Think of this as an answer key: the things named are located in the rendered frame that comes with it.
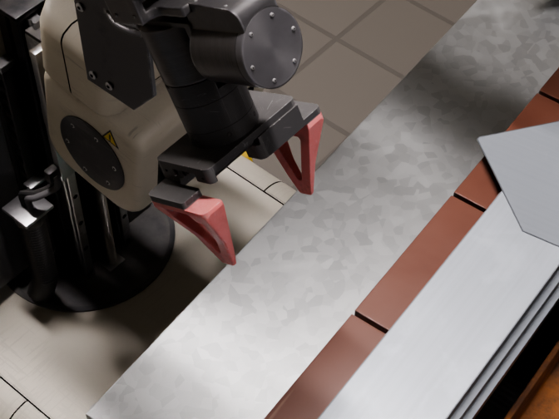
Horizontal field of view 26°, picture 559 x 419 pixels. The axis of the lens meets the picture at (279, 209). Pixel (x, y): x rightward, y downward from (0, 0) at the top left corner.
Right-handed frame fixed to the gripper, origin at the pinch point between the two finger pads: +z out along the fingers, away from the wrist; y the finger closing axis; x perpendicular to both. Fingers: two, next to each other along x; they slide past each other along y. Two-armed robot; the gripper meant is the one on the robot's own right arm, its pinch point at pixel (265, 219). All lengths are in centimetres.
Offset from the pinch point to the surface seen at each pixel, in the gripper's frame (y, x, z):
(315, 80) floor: 94, 107, 57
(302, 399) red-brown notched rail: -3.2, 1.5, 18.4
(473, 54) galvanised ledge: 57, 27, 22
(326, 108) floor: 89, 101, 61
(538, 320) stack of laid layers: 17.8, -8.5, 23.6
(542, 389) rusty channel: 20.5, -3.4, 37.1
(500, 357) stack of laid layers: 11.5, -8.7, 22.6
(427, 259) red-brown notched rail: 16.6, 2.2, 18.0
